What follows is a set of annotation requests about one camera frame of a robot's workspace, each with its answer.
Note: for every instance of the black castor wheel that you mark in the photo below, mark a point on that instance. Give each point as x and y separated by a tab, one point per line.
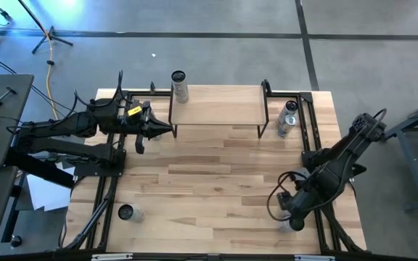
15	241

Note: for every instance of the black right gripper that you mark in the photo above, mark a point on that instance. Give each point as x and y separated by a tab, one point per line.
299	204

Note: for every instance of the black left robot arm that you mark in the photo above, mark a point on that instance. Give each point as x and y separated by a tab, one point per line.
67	125

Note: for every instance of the silver metal bracket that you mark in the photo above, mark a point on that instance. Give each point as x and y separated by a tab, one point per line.
314	258
111	256

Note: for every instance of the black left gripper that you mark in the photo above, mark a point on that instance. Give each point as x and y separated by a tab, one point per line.
138	125

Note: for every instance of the black desk leg bar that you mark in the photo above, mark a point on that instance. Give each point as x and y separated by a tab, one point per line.
38	168

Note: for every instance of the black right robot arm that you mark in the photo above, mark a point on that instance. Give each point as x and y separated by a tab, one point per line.
339	163

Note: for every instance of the black tripod stand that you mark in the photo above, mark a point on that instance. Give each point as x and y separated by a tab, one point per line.
51	34

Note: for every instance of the grey metal stand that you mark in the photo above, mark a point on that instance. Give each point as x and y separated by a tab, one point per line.
416	170

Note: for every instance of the wooden shelf black metal frame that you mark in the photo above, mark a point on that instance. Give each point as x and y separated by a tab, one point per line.
218	108

